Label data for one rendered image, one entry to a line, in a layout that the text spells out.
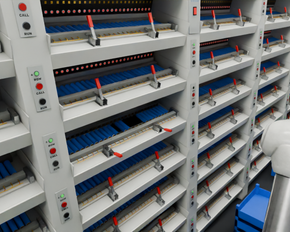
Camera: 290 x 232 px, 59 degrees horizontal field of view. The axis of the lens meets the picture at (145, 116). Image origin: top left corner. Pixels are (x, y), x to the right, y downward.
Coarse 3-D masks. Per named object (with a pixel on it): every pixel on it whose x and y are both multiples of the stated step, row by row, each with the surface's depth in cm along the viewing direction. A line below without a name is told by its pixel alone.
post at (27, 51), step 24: (0, 0) 58; (0, 24) 62; (24, 48) 64; (48, 48) 68; (24, 72) 65; (48, 72) 69; (24, 96) 66; (48, 120) 72; (48, 168) 76; (48, 192) 77; (72, 192) 84; (48, 216) 82
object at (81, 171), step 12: (168, 108) 127; (180, 108) 121; (180, 120) 121; (120, 132) 106; (156, 132) 110; (168, 132) 114; (120, 144) 100; (132, 144) 101; (144, 144) 104; (96, 156) 92; (72, 168) 81; (84, 168) 86; (96, 168) 89
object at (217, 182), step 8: (232, 160) 186; (240, 160) 188; (224, 168) 178; (232, 168) 182; (240, 168) 184; (208, 176) 170; (216, 176) 173; (224, 176) 174; (232, 176) 176; (200, 184) 161; (208, 184) 158; (216, 184) 167; (224, 184) 168; (200, 192) 159; (208, 192) 158; (216, 192) 164; (200, 200) 154; (208, 200) 158; (200, 208) 154
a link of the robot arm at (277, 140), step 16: (272, 128) 79; (288, 128) 76; (272, 144) 78; (288, 144) 75; (272, 160) 80; (288, 160) 74; (288, 176) 75; (272, 192) 79; (288, 192) 74; (272, 208) 77; (288, 208) 74; (272, 224) 76; (288, 224) 73
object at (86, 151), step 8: (152, 120) 113; (160, 120) 115; (168, 120) 117; (136, 128) 106; (144, 128) 109; (120, 136) 100; (128, 136) 103; (96, 144) 94; (104, 144) 95; (80, 152) 89; (88, 152) 91; (72, 160) 87
